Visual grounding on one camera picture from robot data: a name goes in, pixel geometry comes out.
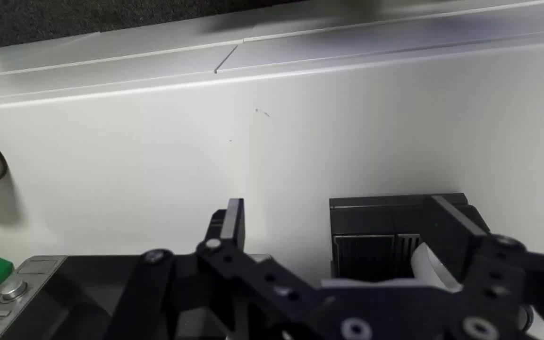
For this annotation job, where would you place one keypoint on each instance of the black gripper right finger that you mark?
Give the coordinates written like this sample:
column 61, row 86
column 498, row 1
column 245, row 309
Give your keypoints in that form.
column 379, row 218

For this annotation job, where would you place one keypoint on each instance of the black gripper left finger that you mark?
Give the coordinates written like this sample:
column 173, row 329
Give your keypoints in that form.
column 235, row 220

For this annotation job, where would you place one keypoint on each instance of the white base cabinet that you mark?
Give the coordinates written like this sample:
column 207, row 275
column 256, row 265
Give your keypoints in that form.
column 348, row 44

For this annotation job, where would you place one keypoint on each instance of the silver microwave oven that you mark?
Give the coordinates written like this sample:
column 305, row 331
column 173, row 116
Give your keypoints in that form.
column 39, row 277

